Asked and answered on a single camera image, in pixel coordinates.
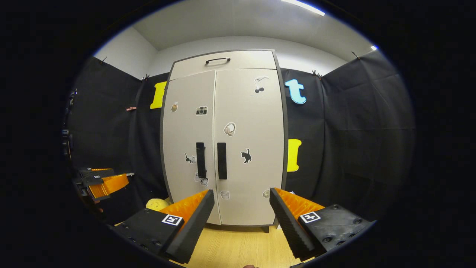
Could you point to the beige cabinet drawer front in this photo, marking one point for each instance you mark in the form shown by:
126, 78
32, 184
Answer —
253, 61

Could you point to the black backdrop cloth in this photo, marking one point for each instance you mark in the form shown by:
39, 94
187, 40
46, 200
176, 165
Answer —
353, 130

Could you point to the yellow plush toy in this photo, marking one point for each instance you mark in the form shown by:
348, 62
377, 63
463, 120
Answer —
157, 204

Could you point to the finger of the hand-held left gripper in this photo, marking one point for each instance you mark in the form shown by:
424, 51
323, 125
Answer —
96, 173
111, 183

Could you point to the white cabinet door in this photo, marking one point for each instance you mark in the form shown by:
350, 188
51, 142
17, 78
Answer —
186, 126
256, 123

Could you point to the white shoe cabinet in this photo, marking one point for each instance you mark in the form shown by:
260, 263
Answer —
241, 111

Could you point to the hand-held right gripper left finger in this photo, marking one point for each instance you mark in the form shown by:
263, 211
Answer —
197, 225

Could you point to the dark jointed stand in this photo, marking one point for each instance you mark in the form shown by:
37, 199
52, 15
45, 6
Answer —
68, 141

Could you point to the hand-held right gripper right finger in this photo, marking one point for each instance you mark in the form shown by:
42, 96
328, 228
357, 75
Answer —
286, 223

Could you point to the long ceiling light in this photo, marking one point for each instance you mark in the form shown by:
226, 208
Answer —
303, 6

